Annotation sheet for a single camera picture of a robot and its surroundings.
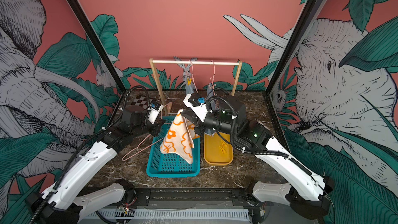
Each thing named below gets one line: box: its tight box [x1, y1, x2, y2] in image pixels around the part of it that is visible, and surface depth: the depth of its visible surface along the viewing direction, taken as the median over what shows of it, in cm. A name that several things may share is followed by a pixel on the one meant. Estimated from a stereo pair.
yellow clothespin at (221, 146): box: [218, 140, 225, 153], surface depth 92 cm
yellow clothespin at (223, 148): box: [219, 144, 229, 154], surface depth 92 cm
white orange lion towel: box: [159, 109, 201, 164], surface depth 62 cm
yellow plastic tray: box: [203, 131, 234, 166], surface depth 90 cm
